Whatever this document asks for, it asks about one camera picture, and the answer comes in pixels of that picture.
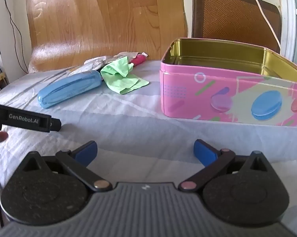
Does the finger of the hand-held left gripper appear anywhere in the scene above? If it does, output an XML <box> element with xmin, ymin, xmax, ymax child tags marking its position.
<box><xmin>50</xmin><ymin>118</ymin><xmax>62</xmax><ymax>132</ymax></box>

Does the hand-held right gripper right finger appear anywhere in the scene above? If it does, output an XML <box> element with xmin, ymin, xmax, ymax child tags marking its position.
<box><xmin>179</xmin><ymin>139</ymin><xmax>272</xmax><ymax>193</ymax></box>

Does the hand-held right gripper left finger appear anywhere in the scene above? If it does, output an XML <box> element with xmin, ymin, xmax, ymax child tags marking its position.
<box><xmin>22</xmin><ymin>140</ymin><xmax>113</xmax><ymax>193</ymax></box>

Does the light blue plastic case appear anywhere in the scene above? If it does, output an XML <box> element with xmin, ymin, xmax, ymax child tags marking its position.
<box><xmin>37</xmin><ymin>70</ymin><xmax>102</xmax><ymax>109</ymax></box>

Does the pink macaron print tin box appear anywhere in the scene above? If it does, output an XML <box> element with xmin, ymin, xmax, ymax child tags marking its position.
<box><xmin>159</xmin><ymin>38</ymin><xmax>297</xmax><ymax>129</ymax></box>

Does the light green cloth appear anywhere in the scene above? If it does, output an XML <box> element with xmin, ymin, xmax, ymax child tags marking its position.
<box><xmin>100</xmin><ymin>56</ymin><xmax>150</xmax><ymax>95</ymax></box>

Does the grey patterned plastic packet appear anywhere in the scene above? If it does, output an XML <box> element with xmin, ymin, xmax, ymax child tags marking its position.
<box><xmin>106</xmin><ymin>51</ymin><xmax>140</xmax><ymax>63</ymax></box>

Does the pink packet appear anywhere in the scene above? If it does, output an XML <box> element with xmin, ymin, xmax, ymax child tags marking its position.
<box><xmin>131</xmin><ymin>53</ymin><xmax>149</xmax><ymax>67</ymax></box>

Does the wood grain sheet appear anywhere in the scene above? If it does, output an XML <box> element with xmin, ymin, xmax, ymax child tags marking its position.
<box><xmin>27</xmin><ymin>0</ymin><xmax>189</xmax><ymax>74</ymax></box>

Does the thin black cable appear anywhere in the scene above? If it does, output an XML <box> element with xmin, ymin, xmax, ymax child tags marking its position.
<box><xmin>0</xmin><ymin>0</ymin><xmax>30</xmax><ymax>74</ymax></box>

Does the white cable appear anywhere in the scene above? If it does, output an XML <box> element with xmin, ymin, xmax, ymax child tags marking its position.
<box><xmin>243</xmin><ymin>0</ymin><xmax>283</xmax><ymax>55</ymax></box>

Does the white door frame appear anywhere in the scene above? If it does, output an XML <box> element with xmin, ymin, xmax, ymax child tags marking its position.
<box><xmin>277</xmin><ymin>0</ymin><xmax>297</xmax><ymax>63</ymax></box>

